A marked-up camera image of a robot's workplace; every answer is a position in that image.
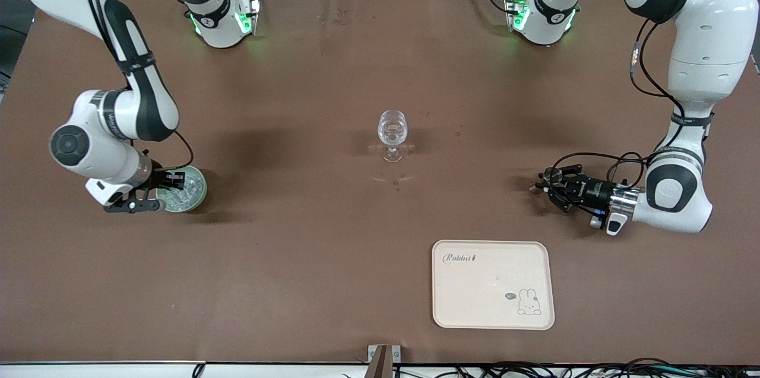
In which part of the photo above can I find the cream rabbit print tray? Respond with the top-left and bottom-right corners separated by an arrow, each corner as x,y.
432,240 -> 556,331

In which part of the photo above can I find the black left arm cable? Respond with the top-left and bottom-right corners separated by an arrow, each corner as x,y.
551,19 -> 679,190

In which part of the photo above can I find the steel double jigger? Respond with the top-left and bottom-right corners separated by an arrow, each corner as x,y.
530,167 -> 565,193

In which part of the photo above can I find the clear wine glass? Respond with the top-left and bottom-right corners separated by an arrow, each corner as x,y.
378,110 -> 410,163

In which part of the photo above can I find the pale green ceramic bowl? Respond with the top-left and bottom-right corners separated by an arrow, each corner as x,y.
156,166 -> 208,214

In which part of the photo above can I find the metal table edge bracket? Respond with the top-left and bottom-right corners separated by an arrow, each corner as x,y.
368,345 -> 401,378

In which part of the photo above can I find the clear ice cubes pile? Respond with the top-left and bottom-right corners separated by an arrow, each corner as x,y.
163,173 -> 200,208

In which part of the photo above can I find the brown table cover mat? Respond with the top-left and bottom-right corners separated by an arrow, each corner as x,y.
0,0 -> 760,365

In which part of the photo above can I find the tangled black cables bundle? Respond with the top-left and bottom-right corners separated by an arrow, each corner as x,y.
341,358 -> 760,378

